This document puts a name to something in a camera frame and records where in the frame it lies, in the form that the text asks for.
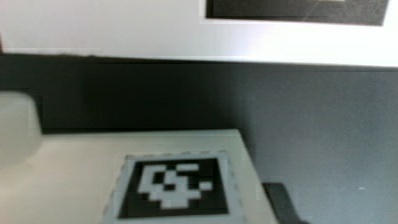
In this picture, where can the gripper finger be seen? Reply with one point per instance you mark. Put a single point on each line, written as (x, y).
(282, 204)

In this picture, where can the white drawer tray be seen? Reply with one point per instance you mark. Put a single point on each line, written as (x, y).
(124, 178)

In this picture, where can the white fiducial marker sheet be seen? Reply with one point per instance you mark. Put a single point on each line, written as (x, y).
(157, 29)

